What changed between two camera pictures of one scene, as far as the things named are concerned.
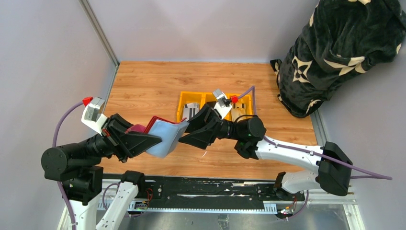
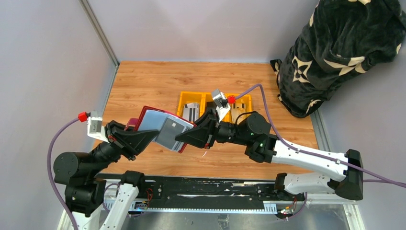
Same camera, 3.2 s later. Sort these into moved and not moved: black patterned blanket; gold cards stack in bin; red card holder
Moved: red card holder
Not moved: gold cards stack in bin; black patterned blanket
